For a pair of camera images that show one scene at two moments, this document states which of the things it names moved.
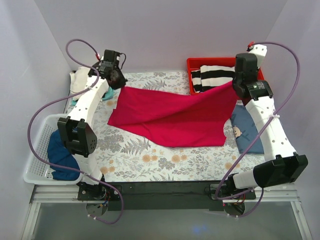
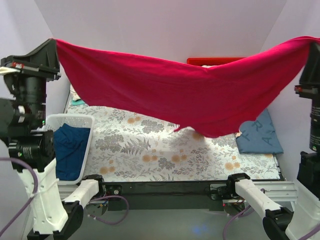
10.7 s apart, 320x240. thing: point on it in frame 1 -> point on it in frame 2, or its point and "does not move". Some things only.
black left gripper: [118, 81] -> [32, 69]
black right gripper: [238, 89] -> [310, 90]
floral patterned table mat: [124, 156] does not move
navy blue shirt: [59, 153] does not move
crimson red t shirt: [174, 118] -> [218, 101]
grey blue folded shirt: [245, 130] does not move
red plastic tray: [193, 64] does not move
